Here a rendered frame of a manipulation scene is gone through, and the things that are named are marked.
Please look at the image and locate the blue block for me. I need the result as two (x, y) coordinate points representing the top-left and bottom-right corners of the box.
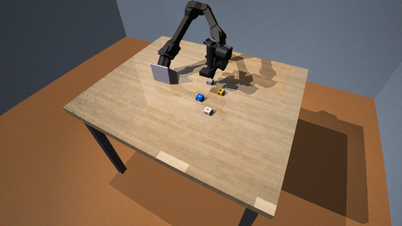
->
(196, 94), (204, 102)

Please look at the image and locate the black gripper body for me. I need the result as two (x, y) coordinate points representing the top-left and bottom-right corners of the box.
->
(199, 55), (218, 78)

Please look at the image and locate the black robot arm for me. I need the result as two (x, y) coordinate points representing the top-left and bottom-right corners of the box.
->
(158, 0), (233, 71)

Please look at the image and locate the yellow block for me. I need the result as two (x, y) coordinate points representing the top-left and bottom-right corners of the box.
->
(216, 88), (225, 96)

